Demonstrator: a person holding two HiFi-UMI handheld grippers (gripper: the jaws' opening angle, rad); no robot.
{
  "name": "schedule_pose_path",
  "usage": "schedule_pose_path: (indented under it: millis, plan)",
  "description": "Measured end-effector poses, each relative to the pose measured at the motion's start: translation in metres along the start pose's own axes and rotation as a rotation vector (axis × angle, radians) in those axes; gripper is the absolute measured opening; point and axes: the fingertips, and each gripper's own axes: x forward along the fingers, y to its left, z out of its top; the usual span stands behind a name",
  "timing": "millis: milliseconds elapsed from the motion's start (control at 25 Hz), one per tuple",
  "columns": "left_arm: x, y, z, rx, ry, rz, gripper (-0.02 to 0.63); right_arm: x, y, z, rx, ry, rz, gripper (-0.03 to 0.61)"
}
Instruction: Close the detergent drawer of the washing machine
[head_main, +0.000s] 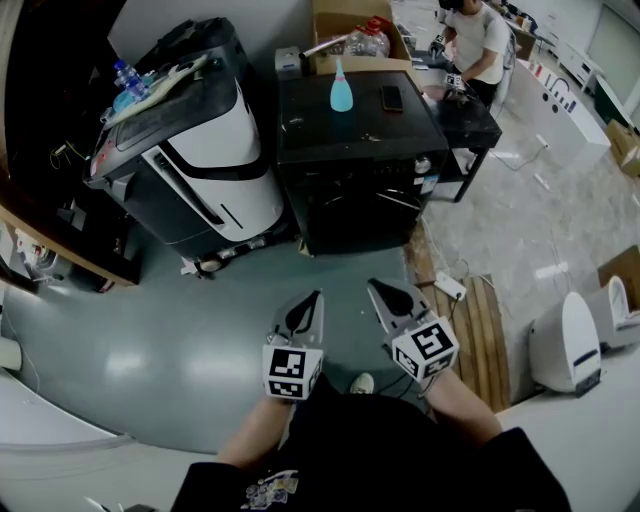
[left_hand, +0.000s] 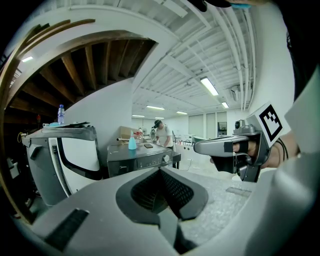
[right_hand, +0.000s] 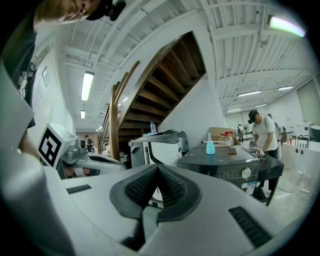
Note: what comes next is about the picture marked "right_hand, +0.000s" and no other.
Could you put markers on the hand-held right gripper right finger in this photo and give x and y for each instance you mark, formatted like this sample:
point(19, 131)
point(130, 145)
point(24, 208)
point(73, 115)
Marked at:
point(205, 225)

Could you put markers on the metal tube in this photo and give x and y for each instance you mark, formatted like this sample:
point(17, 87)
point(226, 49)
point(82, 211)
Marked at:
point(208, 142)

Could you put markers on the person's left forearm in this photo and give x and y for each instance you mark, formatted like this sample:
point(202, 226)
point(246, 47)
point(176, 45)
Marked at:
point(28, 146)

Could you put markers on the large cardboard box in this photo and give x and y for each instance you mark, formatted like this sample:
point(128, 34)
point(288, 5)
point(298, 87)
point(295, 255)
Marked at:
point(215, 133)

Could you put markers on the clear jug red cap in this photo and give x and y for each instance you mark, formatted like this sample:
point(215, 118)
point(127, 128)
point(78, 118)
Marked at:
point(227, 140)

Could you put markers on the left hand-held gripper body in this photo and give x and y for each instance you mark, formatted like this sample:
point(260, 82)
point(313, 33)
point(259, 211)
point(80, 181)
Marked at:
point(52, 147)

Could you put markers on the wooden staircase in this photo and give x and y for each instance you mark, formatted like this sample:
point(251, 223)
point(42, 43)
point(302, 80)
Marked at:
point(155, 100)

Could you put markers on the wall notice frame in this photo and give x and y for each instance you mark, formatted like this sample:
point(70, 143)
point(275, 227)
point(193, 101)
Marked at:
point(45, 76)

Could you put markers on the ceiling light tube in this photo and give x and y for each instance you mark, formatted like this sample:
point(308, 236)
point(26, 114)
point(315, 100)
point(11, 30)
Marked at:
point(249, 93)
point(87, 86)
point(82, 114)
point(285, 88)
point(287, 26)

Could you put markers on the person's black shirt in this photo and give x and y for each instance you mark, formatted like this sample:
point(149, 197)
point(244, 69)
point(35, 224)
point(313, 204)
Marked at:
point(18, 62)

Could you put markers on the black table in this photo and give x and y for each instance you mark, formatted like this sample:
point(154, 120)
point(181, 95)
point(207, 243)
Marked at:
point(271, 165)

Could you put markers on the clear water bottle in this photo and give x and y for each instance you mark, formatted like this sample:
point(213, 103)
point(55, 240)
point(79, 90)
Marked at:
point(153, 127)

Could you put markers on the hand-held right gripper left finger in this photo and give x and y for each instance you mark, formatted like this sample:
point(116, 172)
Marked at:
point(100, 205)

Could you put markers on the white counter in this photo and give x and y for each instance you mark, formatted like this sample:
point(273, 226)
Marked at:
point(302, 160)

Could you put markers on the person's left hand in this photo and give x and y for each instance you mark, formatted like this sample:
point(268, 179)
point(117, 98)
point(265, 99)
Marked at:
point(68, 173)

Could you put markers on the black washing machine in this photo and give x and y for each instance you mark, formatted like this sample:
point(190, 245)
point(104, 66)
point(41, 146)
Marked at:
point(220, 165)

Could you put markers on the black head camera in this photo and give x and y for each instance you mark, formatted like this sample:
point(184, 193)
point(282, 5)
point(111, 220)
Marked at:
point(112, 8)

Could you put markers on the person's face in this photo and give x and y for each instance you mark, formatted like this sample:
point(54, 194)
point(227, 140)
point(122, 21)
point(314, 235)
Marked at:
point(65, 8)

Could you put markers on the white black large appliance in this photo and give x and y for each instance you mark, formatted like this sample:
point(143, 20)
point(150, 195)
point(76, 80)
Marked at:
point(160, 150)

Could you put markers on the black smartphone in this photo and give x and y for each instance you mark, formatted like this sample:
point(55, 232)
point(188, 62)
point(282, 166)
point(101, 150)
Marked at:
point(232, 150)

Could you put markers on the turquoise bottle pink neck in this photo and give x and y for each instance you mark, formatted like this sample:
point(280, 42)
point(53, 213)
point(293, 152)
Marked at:
point(210, 146)

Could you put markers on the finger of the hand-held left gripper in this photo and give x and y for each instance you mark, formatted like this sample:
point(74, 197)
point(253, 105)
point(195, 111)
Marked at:
point(105, 167)
point(105, 155)

